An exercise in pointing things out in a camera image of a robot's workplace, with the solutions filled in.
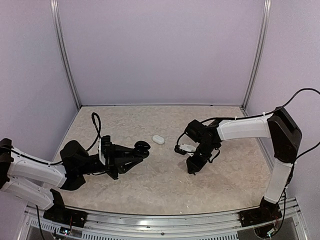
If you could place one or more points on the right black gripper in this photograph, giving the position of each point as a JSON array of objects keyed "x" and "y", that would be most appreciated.
[{"x": 192, "y": 162}]

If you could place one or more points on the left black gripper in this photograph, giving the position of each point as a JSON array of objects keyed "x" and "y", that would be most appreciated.
[{"x": 115, "y": 158}]

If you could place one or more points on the black round disc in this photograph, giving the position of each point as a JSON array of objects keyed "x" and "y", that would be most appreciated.
[{"x": 141, "y": 148}]

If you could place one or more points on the white earbud charging case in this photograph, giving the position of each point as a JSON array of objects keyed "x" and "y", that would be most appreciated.
[{"x": 158, "y": 139}]

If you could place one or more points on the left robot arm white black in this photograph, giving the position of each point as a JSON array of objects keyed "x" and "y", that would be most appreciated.
[{"x": 34, "y": 179}]

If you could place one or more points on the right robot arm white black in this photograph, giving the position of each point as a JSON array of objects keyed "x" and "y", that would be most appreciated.
[{"x": 277, "y": 126}]

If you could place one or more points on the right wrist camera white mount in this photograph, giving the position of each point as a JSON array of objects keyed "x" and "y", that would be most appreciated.
[{"x": 184, "y": 149}]

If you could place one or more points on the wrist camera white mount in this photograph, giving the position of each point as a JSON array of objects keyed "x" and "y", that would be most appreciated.
[
  {"x": 184, "y": 149},
  {"x": 104, "y": 149}
]

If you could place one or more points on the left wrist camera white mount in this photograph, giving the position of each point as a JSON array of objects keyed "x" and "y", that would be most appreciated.
[{"x": 104, "y": 149}]

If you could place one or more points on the front aluminium rail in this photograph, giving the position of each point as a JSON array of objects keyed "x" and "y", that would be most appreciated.
[{"x": 225, "y": 225}]

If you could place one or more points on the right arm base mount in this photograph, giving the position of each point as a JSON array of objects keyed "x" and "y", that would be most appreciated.
[{"x": 257, "y": 216}]

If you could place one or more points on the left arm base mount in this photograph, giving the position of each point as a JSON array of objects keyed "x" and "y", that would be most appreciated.
[{"x": 66, "y": 216}]

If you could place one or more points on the left aluminium frame post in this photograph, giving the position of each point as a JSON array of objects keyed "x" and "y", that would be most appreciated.
[{"x": 54, "y": 5}]

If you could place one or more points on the aluminium frame post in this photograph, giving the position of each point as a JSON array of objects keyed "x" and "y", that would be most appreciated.
[
  {"x": 258, "y": 53},
  {"x": 54, "y": 5}
]

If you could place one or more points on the right aluminium frame post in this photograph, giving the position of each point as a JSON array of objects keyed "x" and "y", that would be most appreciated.
[{"x": 258, "y": 53}]

